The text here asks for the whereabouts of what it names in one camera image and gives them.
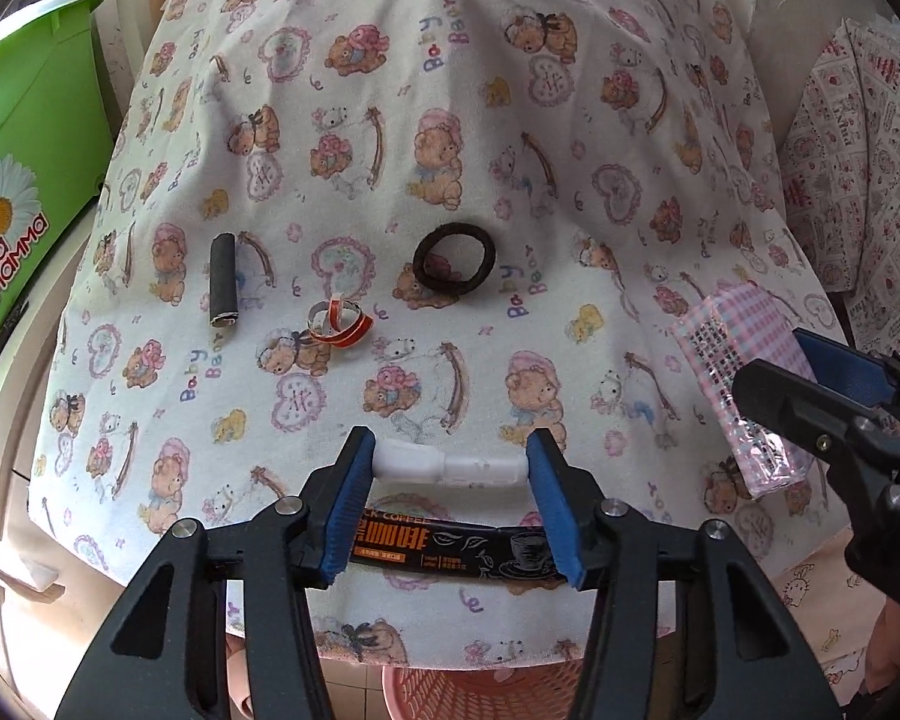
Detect black hair tie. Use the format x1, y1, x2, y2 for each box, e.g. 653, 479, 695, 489
411, 221, 497, 293

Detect white tall cabinet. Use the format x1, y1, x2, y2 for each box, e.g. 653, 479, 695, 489
746, 0, 900, 136

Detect pale pink pajama trousers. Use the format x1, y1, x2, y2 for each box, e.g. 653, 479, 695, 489
776, 532, 882, 698

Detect bear printed cloth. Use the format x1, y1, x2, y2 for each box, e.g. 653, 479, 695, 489
26, 0, 845, 672

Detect red printed cloth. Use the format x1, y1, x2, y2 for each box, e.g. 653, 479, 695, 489
784, 15, 900, 346

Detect green storage box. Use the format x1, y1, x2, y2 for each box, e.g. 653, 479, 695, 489
0, 0, 117, 398

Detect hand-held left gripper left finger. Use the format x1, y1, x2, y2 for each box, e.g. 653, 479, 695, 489
60, 426, 380, 720

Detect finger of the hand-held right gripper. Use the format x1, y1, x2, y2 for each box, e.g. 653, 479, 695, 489
731, 358, 882, 466
791, 326, 900, 428

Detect black cylinder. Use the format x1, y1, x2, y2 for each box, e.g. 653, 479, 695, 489
208, 234, 239, 327

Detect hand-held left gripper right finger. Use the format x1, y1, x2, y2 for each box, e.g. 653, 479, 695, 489
525, 427, 848, 720

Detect black coffee sachet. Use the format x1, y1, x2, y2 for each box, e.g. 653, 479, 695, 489
337, 514, 571, 582

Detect pink checkered tissue pack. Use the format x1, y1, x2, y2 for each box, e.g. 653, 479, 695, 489
675, 281, 818, 500

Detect white plastic tube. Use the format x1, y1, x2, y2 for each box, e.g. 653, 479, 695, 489
373, 442, 530, 487

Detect red curled strip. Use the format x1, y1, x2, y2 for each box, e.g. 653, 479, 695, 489
305, 298, 376, 347

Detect pink plastic basket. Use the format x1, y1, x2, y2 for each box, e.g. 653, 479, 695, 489
382, 660, 593, 720

